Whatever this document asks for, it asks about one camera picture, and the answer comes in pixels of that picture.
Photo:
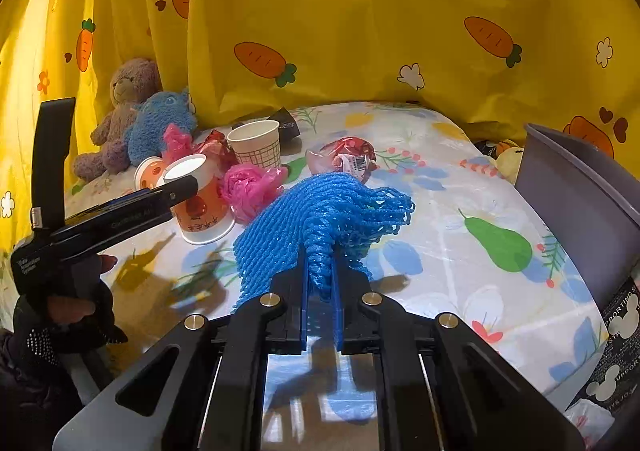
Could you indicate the red crumpled wrapper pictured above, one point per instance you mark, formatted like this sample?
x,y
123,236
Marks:
x,y
351,155
217,150

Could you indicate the lying orange paper cup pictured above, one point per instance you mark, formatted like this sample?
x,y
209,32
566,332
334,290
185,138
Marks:
x,y
148,173

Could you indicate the purple teddy bear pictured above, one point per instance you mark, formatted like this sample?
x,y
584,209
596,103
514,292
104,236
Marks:
x,y
131,85

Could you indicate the red crumpled wrapper left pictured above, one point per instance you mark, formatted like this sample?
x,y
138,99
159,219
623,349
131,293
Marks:
x,y
217,150

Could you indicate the red crumpled wrapper right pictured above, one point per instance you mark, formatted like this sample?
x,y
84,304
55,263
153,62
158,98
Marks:
x,y
351,155

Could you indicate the floral bed sheet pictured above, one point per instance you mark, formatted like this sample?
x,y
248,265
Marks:
x,y
474,247

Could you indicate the pink plastic bag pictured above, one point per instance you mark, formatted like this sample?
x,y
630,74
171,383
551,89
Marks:
x,y
178,144
250,189

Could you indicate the pink plastic bag back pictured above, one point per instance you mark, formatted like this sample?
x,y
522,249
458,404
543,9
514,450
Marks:
x,y
178,144

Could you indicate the yellow carrot print curtain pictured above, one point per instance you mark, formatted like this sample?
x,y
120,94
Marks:
x,y
492,66

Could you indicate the yellow plush toy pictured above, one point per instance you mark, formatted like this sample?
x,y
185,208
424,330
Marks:
x,y
507,155

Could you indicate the orange paper cup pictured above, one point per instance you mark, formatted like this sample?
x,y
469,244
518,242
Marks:
x,y
148,173
204,217

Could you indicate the pink grid paper cup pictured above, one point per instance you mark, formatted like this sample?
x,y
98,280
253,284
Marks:
x,y
257,143

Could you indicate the left gloved hand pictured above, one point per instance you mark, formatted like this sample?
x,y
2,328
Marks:
x,y
38,397

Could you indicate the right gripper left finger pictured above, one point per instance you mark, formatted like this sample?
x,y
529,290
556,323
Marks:
x,y
202,386

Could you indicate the black mickey print bag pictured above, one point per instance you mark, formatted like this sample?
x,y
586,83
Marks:
x,y
615,380

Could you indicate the blue foam net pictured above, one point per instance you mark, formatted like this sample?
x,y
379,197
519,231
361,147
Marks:
x,y
317,217

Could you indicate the black wrapper at back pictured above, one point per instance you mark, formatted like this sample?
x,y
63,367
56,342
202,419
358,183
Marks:
x,y
287,127

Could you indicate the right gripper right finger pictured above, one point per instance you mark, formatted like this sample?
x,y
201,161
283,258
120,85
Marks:
x,y
439,385

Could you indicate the grey plastic bin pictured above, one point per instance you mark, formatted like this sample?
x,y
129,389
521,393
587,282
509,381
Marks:
x,y
588,201

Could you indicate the pink plastic bag front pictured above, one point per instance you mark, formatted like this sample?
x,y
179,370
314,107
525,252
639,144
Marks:
x,y
250,189

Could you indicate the blue plush monster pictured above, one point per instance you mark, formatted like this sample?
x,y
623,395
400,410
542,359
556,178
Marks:
x,y
145,137

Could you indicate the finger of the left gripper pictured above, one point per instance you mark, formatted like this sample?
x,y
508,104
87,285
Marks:
x,y
108,224

